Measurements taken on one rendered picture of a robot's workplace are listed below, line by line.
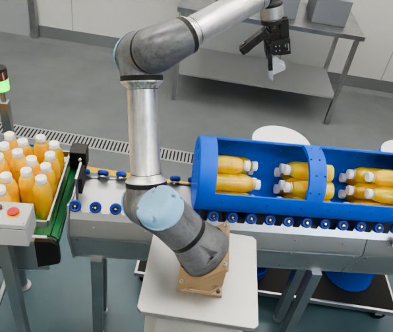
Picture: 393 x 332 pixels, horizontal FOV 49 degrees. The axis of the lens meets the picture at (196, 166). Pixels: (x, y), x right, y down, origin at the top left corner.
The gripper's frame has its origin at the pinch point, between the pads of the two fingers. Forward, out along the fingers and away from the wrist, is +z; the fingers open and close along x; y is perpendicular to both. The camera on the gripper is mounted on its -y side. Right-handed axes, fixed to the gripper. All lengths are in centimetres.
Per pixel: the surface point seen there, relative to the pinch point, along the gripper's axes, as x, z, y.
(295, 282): 7, 117, 6
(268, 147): 6.6, 33.5, -2.3
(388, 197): -11, 52, 41
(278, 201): -19.3, 40.8, -1.8
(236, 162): -8.8, 28.3, -15.3
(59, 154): -1, 20, -84
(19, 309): -38, 65, -105
